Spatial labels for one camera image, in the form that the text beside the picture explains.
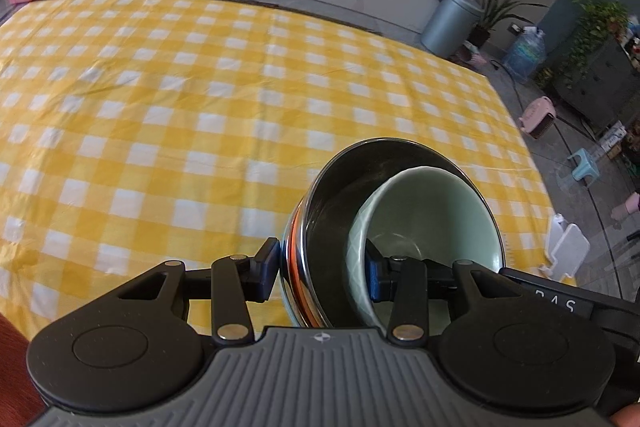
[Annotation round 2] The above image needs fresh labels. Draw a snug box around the person's right hand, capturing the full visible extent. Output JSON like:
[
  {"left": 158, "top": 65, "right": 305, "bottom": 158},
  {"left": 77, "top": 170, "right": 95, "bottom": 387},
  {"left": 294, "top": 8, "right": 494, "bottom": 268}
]
[{"left": 612, "top": 399, "right": 640, "bottom": 427}]

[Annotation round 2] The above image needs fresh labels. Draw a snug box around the orange steel bowl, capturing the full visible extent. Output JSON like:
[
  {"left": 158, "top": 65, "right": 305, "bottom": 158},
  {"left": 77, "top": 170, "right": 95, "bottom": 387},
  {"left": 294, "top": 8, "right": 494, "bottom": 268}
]
[{"left": 281, "top": 137, "right": 501, "bottom": 329}]

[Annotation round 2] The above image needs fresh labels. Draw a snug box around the pink slipper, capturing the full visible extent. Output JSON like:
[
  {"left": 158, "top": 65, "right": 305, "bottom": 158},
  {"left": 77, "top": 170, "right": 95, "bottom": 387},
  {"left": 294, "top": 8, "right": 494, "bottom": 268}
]
[{"left": 611, "top": 192, "right": 640, "bottom": 222}]

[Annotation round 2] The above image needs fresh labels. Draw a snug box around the bushy green plant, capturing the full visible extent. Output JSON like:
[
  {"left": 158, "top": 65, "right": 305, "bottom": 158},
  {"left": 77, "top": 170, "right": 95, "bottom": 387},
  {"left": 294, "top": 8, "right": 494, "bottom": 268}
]
[{"left": 554, "top": 0, "right": 632, "bottom": 94}]

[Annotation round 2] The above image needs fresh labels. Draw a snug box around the grey trash can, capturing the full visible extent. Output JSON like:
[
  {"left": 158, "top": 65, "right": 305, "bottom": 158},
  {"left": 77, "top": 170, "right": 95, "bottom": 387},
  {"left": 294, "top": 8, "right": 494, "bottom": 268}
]
[{"left": 421, "top": 0, "right": 485, "bottom": 58}]

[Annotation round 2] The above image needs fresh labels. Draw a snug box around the dark cabinet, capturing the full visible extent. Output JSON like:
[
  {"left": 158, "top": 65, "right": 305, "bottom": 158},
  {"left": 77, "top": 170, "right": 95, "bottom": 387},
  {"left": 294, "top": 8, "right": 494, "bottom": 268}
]
[{"left": 550, "top": 36, "right": 640, "bottom": 134}]

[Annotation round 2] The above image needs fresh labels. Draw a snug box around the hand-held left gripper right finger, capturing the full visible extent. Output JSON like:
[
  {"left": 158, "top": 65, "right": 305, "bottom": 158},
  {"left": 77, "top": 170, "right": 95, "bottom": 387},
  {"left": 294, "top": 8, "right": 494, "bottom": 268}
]
[{"left": 366, "top": 238, "right": 517, "bottom": 343}]

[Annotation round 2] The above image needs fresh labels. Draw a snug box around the pink heater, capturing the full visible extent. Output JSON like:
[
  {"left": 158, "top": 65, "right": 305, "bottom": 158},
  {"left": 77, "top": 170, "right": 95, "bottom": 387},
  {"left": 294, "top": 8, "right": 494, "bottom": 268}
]
[{"left": 518, "top": 97, "right": 556, "bottom": 140}]

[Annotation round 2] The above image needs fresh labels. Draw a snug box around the yellow checked tablecloth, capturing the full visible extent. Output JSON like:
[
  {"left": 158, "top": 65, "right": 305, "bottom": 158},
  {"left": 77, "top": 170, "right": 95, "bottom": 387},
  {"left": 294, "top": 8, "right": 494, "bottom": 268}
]
[{"left": 0, "top": 0, "right": 578, "bottom": 339}]

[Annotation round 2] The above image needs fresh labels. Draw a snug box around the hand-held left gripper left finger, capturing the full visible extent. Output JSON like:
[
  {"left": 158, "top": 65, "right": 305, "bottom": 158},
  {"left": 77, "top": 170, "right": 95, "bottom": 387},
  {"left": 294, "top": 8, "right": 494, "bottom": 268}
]
[{"left": 114, "top": 237, "right": 280, "bottom": 344}]

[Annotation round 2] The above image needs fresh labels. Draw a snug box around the light blue stool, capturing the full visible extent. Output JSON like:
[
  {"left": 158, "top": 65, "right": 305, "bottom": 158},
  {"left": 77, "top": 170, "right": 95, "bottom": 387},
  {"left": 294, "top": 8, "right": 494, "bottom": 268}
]
[{"left": 570, "top": 148, "right": 609, "bottom": 182}]

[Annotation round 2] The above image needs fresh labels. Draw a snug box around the green ceramic bowl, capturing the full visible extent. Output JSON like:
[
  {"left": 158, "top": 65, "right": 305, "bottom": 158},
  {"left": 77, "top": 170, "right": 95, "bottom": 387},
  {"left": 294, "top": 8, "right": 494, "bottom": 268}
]
[{"left": 346, "top": 166, "right": 505, "bottom": 329}]

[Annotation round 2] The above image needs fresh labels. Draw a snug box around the white plastic stand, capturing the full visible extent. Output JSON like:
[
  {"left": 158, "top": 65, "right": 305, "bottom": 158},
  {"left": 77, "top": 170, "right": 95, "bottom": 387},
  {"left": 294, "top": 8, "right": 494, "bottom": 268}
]
[{"left": 540, "top": 213, "right": 591, "bottom": 281}]

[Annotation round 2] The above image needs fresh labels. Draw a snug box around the long-leaf potted plant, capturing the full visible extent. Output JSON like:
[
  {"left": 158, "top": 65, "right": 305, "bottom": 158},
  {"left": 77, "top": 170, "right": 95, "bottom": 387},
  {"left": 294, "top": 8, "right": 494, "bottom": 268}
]
[{"left": 469, "top": 0, "right": 549, "bottom": 48}]

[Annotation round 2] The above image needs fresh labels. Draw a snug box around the patterned pink bag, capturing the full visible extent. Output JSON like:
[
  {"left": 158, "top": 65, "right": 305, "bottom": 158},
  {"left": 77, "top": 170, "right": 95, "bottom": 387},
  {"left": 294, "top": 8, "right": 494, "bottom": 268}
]
[{"left": 457, "top": 44, "right": 486, "bottom": 68}]

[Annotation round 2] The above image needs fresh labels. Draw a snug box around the blue water bottle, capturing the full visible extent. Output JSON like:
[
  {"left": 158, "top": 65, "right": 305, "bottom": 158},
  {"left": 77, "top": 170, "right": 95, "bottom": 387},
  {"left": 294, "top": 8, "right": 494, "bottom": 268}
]
[{"left": 501, "top": 27, "right": 547, "bottom": 84}]

